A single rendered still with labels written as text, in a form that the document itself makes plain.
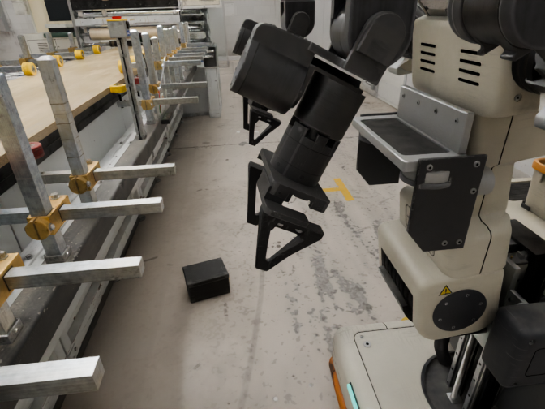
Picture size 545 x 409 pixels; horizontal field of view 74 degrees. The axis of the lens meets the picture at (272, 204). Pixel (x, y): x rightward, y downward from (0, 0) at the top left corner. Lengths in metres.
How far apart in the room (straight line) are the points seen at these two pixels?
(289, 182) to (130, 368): 1.40
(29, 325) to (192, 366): 0.84
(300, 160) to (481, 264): 0.46
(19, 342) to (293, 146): 0.67
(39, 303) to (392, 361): 0.96
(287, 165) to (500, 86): 0.32
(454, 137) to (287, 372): 1.16
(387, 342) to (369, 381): 0.17
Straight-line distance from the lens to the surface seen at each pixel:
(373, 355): 1.26
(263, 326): 1.70
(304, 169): 0.37
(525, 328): 0.77
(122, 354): 1.74
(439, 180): 0.57
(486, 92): 0.59
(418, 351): 1.31
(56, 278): 0.80
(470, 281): 0.76
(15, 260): 0.87
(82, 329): 1.70
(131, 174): 1.20
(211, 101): 4.95
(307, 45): 0.36
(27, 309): 0.94
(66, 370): 0.57
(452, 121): 0.61
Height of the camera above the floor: 1.24
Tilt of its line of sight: 28 degrees down
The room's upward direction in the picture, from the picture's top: 2 degrees counter-clockwise
